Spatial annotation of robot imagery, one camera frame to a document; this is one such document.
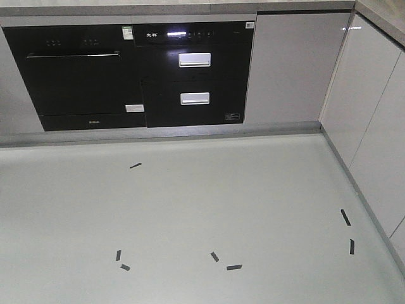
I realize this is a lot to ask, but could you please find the black tape strip centre lower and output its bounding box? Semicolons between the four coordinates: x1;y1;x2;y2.
226;264;242;270

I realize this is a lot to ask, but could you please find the black tape strip centre upper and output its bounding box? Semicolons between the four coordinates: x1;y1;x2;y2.
210;251;219;262

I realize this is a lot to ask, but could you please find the black tape strip right upper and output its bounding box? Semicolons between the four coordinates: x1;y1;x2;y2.
340;209;351;227

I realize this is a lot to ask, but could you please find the silver upper drawer handle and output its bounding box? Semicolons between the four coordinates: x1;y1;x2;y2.
178;53;211;68

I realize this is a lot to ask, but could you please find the green energy label sticker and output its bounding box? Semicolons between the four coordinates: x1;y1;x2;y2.
121;26;134;40

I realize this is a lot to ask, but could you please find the black tape strip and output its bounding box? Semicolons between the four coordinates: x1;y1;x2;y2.
130;162;142;168
226;264;242;270
349;239;355;255
120;264;130;271
210;251;219;262
116;250;122;261
340;209;351;227

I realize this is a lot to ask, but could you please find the black tape strip right lower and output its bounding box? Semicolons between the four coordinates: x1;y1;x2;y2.
349;239;355;255

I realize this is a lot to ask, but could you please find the black built-in dishwasher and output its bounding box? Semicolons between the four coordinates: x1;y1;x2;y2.
3;24;146;131

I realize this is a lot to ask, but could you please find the black tape strip left upper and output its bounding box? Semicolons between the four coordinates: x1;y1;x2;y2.
116;250;122;261

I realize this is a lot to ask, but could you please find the white label sticker dishwasher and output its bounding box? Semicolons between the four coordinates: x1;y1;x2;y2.
125;104;144;113

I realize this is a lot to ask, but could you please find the silver drawer handle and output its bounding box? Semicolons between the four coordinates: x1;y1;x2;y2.
178;53;211;68
180;92;210;106

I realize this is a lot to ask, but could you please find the black tape strip left lower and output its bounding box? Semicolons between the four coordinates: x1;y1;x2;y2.
120;264;130;271

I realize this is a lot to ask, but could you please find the white side cabinet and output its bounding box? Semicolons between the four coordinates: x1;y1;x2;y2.
320;14;404;262

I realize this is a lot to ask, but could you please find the black disinfection cabinet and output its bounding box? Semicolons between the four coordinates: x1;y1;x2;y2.
134;20;254;127

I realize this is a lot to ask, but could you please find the black tape strip far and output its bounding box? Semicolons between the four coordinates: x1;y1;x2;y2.
130;162;142;168

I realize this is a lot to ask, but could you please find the silver lower drawer handle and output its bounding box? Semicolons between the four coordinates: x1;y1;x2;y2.
180;92;210;106

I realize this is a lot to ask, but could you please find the grey cabinet door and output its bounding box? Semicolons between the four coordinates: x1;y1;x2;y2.
244;13;350;124

